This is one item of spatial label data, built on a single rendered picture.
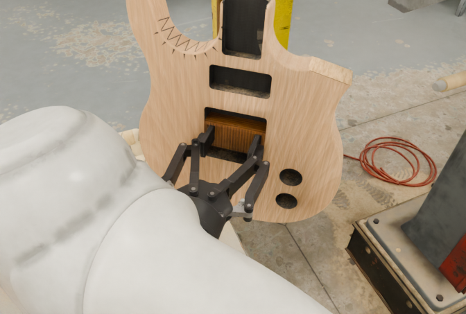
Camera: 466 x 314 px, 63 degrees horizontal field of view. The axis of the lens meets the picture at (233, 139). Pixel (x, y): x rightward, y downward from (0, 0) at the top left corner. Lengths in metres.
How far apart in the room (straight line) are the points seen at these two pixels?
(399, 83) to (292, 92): 2.77
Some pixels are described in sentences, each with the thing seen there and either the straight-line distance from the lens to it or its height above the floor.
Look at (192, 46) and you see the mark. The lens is 0.57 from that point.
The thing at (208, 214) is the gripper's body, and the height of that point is 1.38.
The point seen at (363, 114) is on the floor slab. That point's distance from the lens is 2.87.
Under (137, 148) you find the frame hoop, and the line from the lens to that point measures 0.83.
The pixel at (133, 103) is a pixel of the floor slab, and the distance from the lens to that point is 2.91.
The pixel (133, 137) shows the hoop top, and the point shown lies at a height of 1.21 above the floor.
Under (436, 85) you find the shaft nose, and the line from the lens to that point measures 0.96.
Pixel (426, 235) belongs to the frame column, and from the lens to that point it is 1.79.
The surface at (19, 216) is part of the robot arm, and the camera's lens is 0.22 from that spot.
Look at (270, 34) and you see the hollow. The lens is 0.53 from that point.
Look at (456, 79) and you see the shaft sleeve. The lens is 0.98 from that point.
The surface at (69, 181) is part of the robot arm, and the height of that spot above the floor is 1.59.
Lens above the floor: 1.75
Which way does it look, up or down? 44 degrees down
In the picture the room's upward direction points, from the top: straight up
